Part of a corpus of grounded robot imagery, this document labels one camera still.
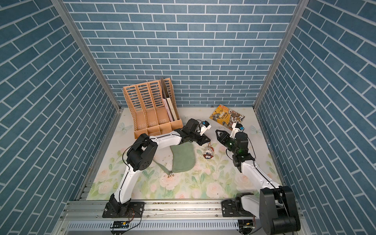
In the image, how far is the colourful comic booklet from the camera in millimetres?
1133

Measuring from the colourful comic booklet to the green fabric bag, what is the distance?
314 mm

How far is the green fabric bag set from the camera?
878 millimetres
